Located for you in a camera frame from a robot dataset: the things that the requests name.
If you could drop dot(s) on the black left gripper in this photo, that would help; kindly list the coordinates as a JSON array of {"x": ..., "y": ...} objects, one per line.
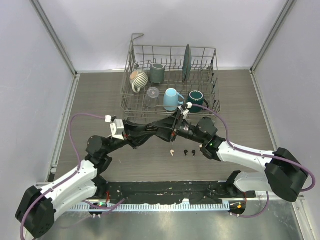
[{"x": 135, "y": 134}]

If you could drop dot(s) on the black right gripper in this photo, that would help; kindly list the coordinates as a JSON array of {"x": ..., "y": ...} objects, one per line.
[{"x": 166, "y": 125}]

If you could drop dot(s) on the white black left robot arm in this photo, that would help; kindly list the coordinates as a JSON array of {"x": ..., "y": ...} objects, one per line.
[{"x": 41, "y": 207}]

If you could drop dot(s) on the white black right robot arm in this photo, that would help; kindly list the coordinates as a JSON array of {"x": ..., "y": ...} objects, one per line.
[{"x": 274, "y": 171}]

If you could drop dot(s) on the light blue mug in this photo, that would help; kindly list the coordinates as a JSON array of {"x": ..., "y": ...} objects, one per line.
[{"x": 172, "y": 99}]

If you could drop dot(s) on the clear drinking glass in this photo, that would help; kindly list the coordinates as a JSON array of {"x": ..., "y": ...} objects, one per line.
[{"x": 152, "y": 97}]

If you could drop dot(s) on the dark green mug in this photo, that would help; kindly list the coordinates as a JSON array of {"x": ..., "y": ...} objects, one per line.
[{"x": 196, "y": 97}]

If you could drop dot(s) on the striped beige mug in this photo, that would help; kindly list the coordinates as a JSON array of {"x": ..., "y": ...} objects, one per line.
[{"x": 138, "y": 80}]

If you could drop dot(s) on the grey green cup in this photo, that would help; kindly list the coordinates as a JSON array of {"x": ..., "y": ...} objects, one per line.
[{"x": 157, "y": 73}]

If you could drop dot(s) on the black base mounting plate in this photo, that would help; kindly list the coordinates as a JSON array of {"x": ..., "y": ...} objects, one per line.
[{"x": 173, "y": 192}]

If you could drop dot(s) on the dark green plate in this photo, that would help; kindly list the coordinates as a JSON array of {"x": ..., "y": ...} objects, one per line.
[{"x": 187, "y": 63}]

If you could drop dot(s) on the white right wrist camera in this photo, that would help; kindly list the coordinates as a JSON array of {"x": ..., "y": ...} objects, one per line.
[{"x": 185, "y": 109}]

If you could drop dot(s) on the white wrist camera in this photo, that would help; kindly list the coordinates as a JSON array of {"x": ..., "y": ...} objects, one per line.
[
  {"x": 185, "y": 109},
  {"x": 116, "y": 126}
]

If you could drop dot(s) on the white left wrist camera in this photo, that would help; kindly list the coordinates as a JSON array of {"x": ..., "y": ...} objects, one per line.
[{"x": 116, "y": 126}]

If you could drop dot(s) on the metal wire dish rack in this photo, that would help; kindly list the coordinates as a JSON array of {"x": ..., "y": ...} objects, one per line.
[{"x": 203, "y": 77}]

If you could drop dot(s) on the white slotted cable duct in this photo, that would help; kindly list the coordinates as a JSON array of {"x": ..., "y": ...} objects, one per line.
[{"x": 185, "y": 206}]

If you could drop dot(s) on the aluminium frame rail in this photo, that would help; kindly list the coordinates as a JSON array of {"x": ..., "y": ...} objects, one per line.
[{"x": 53, "y": 35}]

